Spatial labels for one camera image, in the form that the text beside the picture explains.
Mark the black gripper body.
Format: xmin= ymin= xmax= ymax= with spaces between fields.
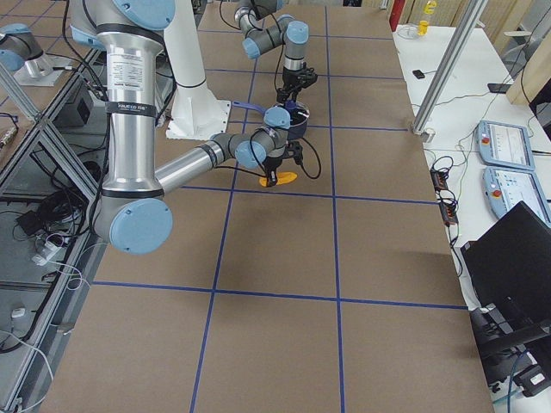
xmin=263 ymin=156 xmax=284 ymax=173
xmin=282 ymin=67 xmax=306 ymax=93

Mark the yellow corn cob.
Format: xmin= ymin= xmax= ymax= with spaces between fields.
xmin=258 ymin=172 xmax=298 ymax=188

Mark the glass lid with blue knob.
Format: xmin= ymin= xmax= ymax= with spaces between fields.
xmin=279 ymin=100 xmax=310 ymax=126

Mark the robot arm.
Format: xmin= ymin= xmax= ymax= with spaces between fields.
xmin=234 ymin=1 xmax=318 ymax=108
xmin=69 ymin=1 xmax=291 ymax=255

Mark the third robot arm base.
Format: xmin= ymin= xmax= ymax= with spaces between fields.
xmin=1 ymin=23 xmax=70 ymax=87

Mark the dark blue saucepan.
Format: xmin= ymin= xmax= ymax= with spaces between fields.
xmin=232 ymin=101 xmax=307 ymax=140

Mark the small black device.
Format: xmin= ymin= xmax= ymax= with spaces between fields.
xmin=412 ymin=70 xmax=425 ymax=79

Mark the brown table mat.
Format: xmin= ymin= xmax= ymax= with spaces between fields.
xmin=42 ymin=6 xmax=492 ymax=412

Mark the yellow bottle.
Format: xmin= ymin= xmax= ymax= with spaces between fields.
xmin=417 ymin=20 xmax=430 ymax=36

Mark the black power strip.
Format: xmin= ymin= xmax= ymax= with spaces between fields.
xmin=430 ymin=169 xmax=459 ymax=227

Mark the upper teach pendant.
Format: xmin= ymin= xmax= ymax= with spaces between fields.
xmin=474 ymin=120 xmax=535 ymax=171

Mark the teach pendant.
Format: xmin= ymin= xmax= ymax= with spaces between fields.
xmin=483 ymin=166 xmax=550 ymax=225
xmin=474 ymin=120 xmax=535 ymax=171

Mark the lower teach pendant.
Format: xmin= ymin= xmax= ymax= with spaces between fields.
xmin=483 ymin=166 xmax=550 ymax=225

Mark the black monitor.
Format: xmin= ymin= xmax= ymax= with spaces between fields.
xmin=461 ymin=201 xmax=550 ymax=372

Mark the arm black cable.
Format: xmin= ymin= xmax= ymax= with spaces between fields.
xmin=213 ymin=136 xmax=322 ymax=181

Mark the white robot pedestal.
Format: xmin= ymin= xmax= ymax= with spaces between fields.
xmin=164 ymin=1 xmax=231 ymax=140

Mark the aluminium frame post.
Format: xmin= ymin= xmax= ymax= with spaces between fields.
xmin=412 ymin=0 xmax=488 ymax=143

